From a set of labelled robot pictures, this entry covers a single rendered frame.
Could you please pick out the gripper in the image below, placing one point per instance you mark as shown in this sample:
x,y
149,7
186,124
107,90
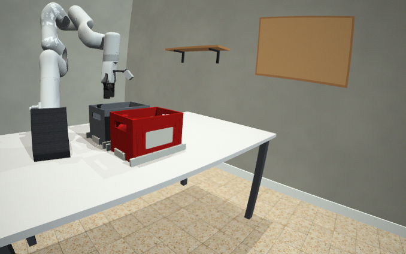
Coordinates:
x,y
108,76

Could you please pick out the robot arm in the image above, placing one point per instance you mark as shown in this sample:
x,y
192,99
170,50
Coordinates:
x,y
53,61

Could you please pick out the red bottle crate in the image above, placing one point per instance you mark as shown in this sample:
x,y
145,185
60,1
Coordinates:
x,y
145,134

